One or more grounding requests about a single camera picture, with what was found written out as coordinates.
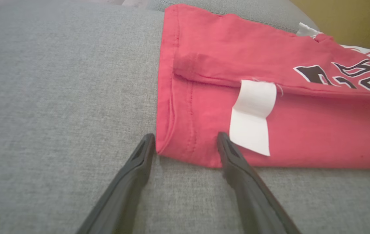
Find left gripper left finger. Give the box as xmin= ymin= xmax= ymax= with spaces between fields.
xmin=75 ymin=133 xmax=157 ymax=234

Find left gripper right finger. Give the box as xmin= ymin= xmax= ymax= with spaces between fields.
xmin=217 ymin=131 xmax=303 ymax=234

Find red jersey with black lettering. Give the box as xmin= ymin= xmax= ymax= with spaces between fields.
xmin=155 ymin=3 xmax=370 ymax=170

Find grey sofa seat cushion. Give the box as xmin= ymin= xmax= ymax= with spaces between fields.
xmin=0 ymin=0 xmax=370 ymax=234

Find grey sofa back cushion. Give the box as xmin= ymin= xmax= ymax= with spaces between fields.
xmin=122 ymin=0 xmax=320 ymax=34

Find yellow sofa cushion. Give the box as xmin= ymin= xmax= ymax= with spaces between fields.
xmin=289 ymin=0 xmax=370 ymax=59

